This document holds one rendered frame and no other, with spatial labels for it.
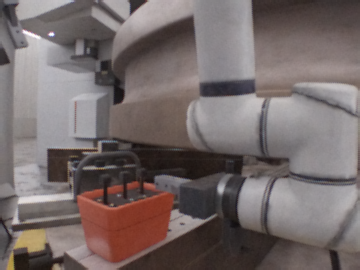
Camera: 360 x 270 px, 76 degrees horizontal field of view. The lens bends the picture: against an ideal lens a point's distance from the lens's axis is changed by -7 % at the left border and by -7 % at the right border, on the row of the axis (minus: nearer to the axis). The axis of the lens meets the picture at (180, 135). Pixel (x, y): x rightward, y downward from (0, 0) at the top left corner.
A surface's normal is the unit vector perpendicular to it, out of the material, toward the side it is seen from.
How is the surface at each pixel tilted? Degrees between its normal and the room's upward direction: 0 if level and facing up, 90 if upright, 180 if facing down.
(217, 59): 102
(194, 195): 90
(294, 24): 90
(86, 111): 90
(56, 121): 90
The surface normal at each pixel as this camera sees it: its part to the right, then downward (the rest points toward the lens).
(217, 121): -0.53, 0.22
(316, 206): -0.61, 0.02
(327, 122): -0.35, 0.02
